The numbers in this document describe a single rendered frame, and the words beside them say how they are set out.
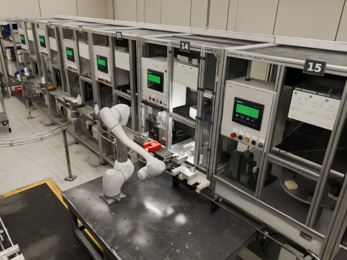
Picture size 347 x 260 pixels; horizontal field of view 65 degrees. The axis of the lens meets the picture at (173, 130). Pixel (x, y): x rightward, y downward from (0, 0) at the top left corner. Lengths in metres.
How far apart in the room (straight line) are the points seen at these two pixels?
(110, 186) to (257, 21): 4.75
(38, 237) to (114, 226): 1.27
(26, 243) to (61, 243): 0.36
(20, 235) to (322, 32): 5.41
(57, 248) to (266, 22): 5.25
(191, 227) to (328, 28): 4.32
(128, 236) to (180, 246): 0.42
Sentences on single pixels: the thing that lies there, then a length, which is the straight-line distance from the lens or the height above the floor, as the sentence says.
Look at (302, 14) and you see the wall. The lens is 5.84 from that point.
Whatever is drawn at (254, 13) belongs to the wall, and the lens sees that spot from 6.31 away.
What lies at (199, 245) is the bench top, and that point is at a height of 0.68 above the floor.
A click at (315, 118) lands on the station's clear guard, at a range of 1.95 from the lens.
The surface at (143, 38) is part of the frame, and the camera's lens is 2.94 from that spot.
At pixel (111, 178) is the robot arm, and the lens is 2.52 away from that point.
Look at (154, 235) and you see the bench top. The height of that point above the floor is 0.68.
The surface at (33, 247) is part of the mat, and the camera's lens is 3.40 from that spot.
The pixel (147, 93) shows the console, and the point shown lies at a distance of 2.98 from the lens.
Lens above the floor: 2.31
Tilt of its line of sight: 24 degrees down
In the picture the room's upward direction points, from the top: 2 degrees clockwise
